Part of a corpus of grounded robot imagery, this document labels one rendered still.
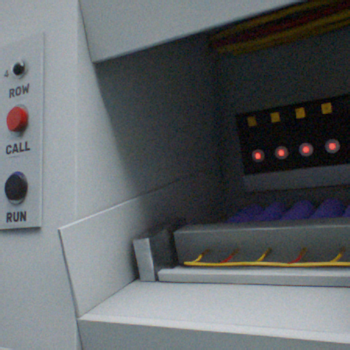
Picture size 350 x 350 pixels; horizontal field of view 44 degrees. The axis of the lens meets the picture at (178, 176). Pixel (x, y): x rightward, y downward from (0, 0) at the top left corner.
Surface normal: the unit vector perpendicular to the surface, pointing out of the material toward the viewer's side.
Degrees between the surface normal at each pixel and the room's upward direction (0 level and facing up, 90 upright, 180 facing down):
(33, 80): 90
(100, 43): 107
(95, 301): 90
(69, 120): 90
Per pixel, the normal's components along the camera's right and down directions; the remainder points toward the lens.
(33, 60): -0.51, -0.11
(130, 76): 0.86, -0.10
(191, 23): -0.48, 0.18
